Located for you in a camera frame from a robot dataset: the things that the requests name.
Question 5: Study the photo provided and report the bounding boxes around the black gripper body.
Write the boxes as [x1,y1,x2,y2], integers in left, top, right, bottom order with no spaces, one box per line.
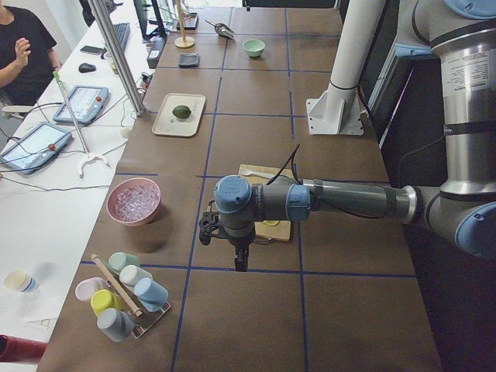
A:
[226,226,255,259]

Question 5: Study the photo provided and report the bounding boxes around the blue cup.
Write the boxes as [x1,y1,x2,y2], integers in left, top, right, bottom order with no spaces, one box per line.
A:
[133,277,169,312]

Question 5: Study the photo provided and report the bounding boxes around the yellow cup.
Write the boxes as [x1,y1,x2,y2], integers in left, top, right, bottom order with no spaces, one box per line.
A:
[90,289,122,316]

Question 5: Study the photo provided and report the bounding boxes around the grey folded cloth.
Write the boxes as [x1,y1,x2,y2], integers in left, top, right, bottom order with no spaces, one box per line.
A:
[178,53,200,68]

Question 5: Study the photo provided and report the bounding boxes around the computer mouse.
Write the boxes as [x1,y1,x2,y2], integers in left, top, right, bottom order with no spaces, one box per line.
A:
[78,63,96,74]

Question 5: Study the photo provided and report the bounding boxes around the metal scoop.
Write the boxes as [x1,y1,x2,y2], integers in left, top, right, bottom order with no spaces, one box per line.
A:
[205,19,235,40]

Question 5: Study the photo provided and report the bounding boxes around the black keyboard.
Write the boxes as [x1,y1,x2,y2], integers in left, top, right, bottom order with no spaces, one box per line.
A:
[112,22,131,50]

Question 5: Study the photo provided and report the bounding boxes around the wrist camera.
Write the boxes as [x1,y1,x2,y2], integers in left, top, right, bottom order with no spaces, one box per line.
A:
[198,200,229,246]

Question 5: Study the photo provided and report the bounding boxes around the smartphone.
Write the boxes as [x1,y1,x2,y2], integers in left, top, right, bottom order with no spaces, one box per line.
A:
[80,45,105,55]

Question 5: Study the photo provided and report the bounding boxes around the white plastic spoon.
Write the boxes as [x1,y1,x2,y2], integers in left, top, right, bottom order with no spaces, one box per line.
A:
[243,170,274,179]

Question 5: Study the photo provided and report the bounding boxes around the cup rack with wooden bar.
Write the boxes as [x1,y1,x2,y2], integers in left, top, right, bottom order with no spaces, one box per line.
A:
[91,254,171,339]

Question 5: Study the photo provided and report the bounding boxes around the pink bowl of ice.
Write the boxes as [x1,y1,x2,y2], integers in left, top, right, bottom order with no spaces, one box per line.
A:
[106,177,161,226]

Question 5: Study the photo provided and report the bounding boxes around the grey cup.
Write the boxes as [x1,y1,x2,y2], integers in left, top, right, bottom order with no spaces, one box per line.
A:
[97,308,134,342]

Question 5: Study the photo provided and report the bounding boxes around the cream rabbit tray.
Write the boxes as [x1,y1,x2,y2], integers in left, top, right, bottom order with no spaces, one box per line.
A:
[151,93,206,137]

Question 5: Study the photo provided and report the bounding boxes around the pink cup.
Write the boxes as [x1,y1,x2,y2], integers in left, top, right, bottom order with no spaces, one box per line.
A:
[74,277,106,301]

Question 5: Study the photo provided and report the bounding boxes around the white cup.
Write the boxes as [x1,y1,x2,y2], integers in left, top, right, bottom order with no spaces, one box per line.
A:
[119,264,153,288]

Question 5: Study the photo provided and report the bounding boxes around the near teach pendant tablet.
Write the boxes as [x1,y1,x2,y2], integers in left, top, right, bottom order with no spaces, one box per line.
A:
[1,122,73,174]

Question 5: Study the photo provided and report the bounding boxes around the teach pendant tablet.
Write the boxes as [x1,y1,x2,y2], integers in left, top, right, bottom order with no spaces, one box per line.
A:
[1,122,73,174]
[68,85,109,126]

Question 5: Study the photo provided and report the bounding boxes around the sage green cup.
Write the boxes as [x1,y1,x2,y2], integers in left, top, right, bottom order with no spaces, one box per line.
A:
[108,252,140,274]

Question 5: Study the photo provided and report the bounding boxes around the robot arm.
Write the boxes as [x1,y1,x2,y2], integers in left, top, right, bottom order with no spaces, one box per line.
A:
[199,1,495,271]

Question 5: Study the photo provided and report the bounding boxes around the green avocado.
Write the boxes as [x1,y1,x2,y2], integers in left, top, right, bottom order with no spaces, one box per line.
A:
[172,105,191,119]

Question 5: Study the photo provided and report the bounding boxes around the reacher grabber tool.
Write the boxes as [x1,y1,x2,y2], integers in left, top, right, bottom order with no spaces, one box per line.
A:
[53,71,111,179]

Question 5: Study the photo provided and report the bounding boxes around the bamboo cutting board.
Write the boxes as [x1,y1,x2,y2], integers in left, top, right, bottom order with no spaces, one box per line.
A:
[238,164,291,241]

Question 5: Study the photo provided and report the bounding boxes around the wooden stand with round base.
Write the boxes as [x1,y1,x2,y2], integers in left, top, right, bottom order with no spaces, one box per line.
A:
[174,1,195,49]

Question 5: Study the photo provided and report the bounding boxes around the person in black shirt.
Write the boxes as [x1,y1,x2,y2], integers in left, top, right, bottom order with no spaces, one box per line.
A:
[1,5,62,105]

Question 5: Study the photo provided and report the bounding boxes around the red object at corner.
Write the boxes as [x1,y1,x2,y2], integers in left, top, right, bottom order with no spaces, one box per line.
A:
[1,335,48,364]

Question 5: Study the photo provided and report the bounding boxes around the paper cup on desk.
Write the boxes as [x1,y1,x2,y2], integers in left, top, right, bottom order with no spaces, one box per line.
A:
[4,270,37,293]

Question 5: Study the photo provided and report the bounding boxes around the far teach pendant tablet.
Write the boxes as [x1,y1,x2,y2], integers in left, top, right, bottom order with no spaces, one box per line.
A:
[68,85,109,126]

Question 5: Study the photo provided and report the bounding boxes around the aluminium frame post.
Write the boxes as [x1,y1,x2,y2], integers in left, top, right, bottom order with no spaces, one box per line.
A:
[88,0,146,117]

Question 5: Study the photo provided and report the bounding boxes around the light green bowl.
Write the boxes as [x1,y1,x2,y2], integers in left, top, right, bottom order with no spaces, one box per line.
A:
[243,40,266,58]

